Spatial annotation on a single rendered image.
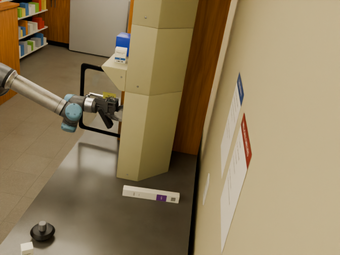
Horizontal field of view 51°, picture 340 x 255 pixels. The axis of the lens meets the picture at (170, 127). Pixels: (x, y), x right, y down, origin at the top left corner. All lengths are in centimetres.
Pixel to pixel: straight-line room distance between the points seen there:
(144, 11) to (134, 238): 92
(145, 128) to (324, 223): 136
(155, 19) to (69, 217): 90
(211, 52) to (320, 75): 146
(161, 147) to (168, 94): 29
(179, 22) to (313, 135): 121
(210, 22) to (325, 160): 153
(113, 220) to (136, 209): 13
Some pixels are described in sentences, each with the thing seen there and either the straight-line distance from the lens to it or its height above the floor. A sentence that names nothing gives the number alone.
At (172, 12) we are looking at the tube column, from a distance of 153.
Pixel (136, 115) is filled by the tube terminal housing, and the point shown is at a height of 130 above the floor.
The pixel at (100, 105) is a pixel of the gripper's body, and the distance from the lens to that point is 183.
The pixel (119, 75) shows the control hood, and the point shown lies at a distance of 158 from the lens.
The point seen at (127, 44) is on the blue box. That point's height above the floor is 157.
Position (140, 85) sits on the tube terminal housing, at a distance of 158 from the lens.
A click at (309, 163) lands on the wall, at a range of 41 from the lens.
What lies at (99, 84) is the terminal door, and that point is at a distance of 199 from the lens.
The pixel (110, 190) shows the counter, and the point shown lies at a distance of 174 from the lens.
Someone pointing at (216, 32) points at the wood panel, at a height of 167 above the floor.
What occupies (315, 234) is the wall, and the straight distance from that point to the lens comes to 38.
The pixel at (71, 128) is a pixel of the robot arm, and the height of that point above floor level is 115.
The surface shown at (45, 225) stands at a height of 100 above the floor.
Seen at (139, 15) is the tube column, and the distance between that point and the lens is 150.
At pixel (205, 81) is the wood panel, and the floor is 140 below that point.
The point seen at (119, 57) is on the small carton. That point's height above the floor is 154.
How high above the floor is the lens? 201
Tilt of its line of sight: 27 degrees down
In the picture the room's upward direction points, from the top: 10 degrees clockwise
